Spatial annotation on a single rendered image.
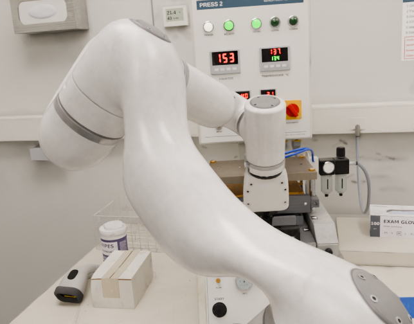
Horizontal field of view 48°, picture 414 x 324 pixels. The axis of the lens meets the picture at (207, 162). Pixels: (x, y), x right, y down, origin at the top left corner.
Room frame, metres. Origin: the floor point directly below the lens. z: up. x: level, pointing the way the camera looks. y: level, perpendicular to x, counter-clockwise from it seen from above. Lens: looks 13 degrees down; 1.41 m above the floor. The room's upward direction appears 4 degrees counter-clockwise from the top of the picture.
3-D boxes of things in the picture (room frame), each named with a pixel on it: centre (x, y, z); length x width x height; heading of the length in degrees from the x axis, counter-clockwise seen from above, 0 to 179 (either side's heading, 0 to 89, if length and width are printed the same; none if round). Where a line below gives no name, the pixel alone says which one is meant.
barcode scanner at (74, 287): (1.27, 0.39, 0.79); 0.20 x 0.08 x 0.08; 166
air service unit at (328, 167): (1.31, -0.37, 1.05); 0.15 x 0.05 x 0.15; 87
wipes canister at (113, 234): (1.41, 0.32, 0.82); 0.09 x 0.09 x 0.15
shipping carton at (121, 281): (1.24, 0.26, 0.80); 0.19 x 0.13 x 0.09; 166
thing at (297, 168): (1.23, -0.16, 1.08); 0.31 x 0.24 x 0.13; 87
